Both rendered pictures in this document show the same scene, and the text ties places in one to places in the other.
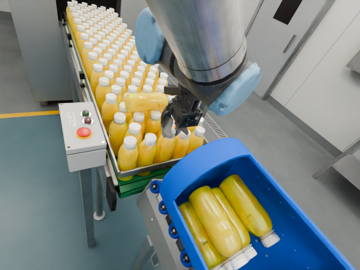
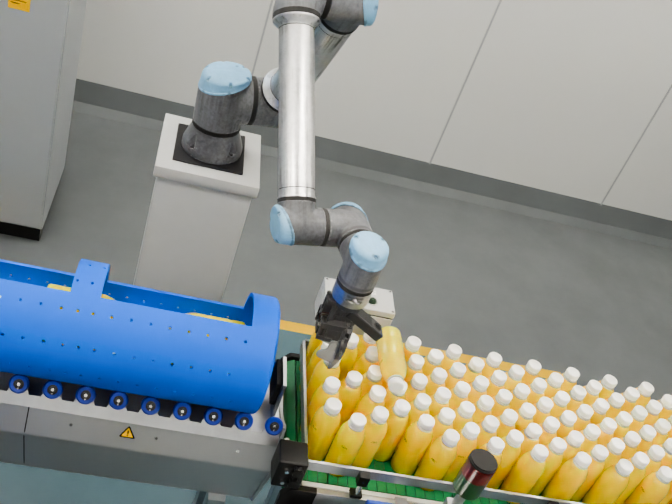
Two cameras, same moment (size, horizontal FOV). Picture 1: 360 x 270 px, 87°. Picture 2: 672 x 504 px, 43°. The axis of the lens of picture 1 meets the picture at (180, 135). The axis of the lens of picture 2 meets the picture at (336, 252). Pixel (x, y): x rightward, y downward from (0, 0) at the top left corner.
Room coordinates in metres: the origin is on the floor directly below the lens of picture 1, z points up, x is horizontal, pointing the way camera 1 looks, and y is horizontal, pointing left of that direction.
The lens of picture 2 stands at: (1.15, -1.42, 2.54)
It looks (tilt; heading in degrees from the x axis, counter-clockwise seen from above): 35 degrees down; 117
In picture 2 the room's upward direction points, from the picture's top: 21 degrees clockwise
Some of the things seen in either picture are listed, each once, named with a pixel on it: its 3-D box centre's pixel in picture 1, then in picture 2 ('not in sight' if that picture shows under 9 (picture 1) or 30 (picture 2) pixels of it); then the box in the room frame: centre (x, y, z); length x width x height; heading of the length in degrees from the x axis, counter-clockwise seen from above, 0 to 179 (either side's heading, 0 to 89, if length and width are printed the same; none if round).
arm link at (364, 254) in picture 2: not in sight; (363, 262); (0.47, 0.02, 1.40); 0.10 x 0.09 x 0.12; 145
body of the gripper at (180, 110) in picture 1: (186, 104); (338, 316); (0.47, 0.02, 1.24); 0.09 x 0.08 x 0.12; 43
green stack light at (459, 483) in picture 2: not in sight; (470, 481); (0.95, -0.07, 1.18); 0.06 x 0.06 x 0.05
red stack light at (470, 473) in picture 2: not in sight; (478, 468); (0.95, -0.07, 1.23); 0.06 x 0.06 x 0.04
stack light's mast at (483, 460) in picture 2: not in sight; (469, 482); (0.95, -0.07, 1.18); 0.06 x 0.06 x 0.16
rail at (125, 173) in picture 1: (172, 162); (303, 399); (0.48, -0.01, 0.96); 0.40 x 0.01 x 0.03; 133
